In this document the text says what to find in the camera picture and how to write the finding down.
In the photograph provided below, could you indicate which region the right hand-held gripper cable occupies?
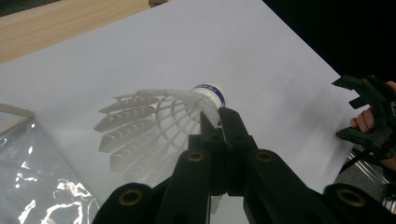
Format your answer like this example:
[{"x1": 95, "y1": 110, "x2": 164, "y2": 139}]
[{"x1": 338, "y1": 148, "x2": 379, "y2": 175}]

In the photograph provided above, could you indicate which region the white shuttlecock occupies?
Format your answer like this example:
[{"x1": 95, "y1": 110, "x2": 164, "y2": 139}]
[{"x1": 92, "y1": 82, "x2": 228, "y2": 216}]

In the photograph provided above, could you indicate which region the white paper sheet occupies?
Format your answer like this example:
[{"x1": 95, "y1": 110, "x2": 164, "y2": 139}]
[{"x1": 0, "y1": 0, "x2": 372, "y2": 224}]

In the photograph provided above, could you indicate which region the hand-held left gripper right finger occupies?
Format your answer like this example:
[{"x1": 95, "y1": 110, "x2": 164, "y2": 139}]
[{"x1": 219, "y1": 106, "x2": 340, "y2": 224}]

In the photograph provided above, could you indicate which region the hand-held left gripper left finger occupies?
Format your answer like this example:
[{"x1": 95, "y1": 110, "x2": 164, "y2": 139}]
[{"x1": 155, "y1": 111, "x2": 227, "y2": 224}]

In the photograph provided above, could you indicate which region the aluminium floor rail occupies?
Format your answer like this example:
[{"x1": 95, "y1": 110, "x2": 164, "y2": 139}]
[{"x1": 334, "y1": 148, "x2": 396, "y2": 216}]

